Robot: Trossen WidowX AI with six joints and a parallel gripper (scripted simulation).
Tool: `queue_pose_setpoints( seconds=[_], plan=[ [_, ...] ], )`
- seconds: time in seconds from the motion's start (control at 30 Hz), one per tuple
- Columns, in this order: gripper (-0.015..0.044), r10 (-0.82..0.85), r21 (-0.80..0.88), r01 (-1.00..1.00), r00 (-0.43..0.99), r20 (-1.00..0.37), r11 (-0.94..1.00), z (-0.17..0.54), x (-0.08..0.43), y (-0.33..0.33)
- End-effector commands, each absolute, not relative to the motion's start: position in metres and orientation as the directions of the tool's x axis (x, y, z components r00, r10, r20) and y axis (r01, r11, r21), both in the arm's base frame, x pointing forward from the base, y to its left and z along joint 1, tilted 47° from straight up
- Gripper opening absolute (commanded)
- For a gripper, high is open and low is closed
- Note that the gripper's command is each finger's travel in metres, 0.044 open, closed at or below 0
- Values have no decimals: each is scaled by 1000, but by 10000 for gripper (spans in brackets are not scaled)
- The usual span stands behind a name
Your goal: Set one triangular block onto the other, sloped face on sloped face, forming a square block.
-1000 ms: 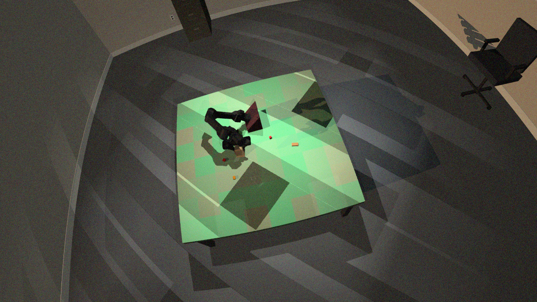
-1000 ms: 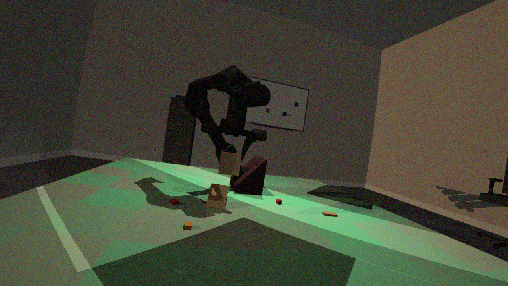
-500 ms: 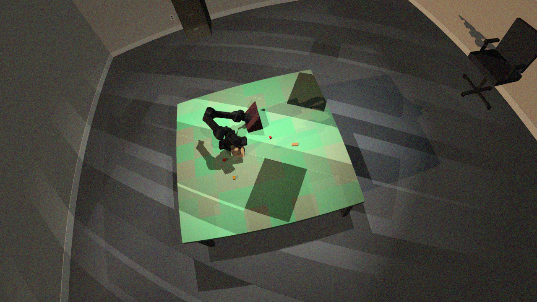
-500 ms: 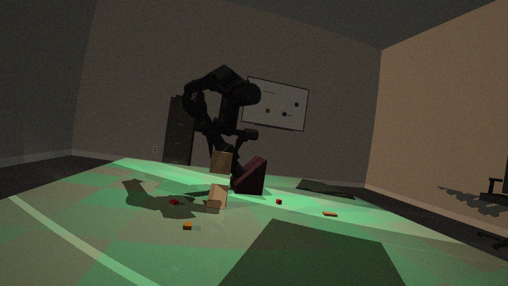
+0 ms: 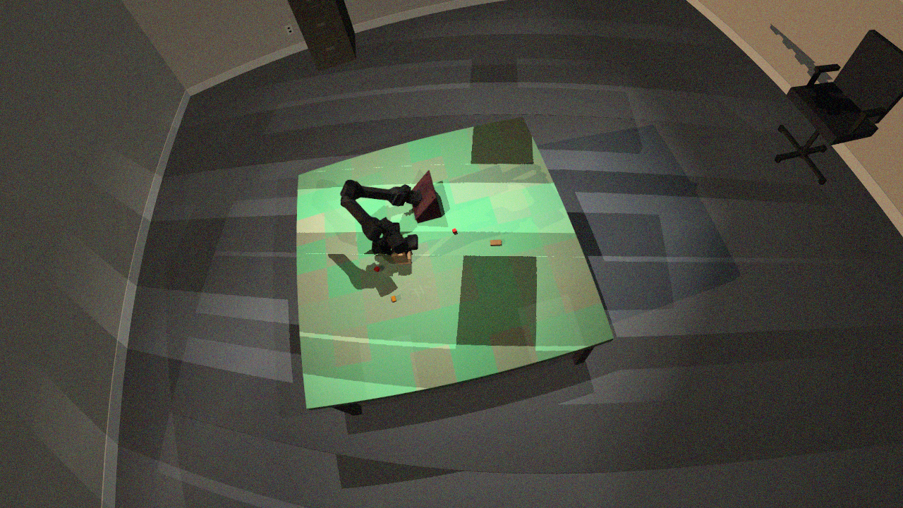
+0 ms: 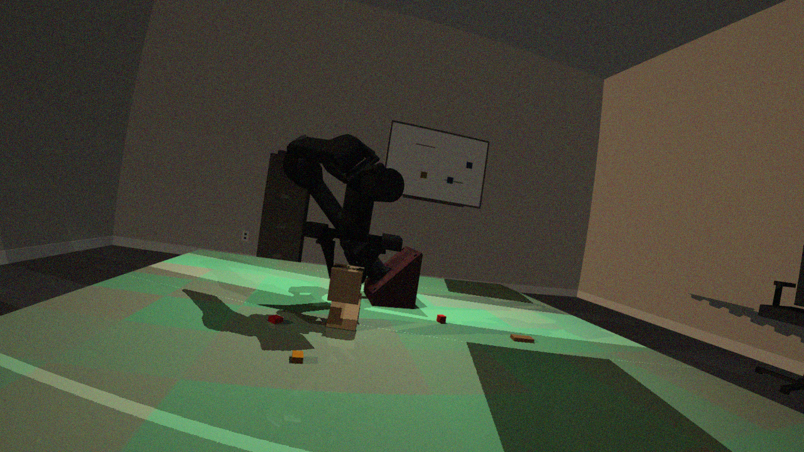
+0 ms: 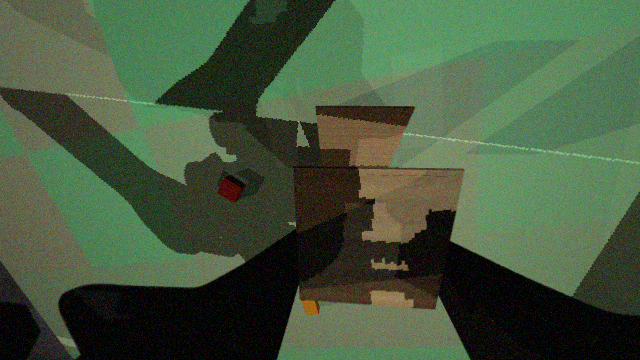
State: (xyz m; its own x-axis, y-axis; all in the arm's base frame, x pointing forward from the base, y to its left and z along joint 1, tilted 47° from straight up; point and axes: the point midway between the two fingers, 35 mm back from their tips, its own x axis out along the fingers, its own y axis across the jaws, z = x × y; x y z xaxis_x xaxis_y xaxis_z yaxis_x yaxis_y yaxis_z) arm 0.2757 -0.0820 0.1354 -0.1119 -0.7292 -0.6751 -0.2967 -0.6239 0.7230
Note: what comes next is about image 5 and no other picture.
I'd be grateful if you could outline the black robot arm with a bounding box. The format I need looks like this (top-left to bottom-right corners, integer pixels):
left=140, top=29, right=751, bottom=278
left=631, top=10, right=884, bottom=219
left=340, top=180, right=423, bottom=254

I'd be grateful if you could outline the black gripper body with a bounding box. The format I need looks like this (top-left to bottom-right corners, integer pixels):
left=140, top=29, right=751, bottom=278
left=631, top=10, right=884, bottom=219
left=372, top=234, right=418, bottom=254

